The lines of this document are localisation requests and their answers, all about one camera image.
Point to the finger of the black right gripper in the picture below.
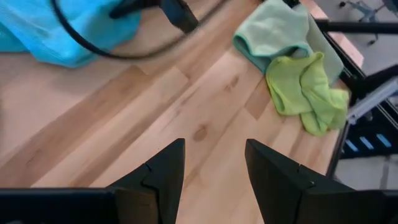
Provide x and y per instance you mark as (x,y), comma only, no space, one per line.
(140,4)
(178,14)

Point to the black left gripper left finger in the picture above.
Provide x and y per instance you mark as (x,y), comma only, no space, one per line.
(155,186)

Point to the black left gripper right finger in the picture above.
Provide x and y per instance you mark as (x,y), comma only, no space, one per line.
(295,193)

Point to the blue microfiber towel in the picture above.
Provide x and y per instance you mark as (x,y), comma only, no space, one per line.
(37,31)

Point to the mint green microfiber towel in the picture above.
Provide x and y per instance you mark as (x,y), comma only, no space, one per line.
(270,28)

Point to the lime green microfiber towel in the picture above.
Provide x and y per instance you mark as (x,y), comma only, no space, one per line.
(295,87)

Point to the black box with blue lights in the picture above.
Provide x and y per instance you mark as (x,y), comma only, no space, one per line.
(373,126)

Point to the silver aluminium bar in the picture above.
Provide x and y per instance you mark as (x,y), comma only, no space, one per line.
(373,99)

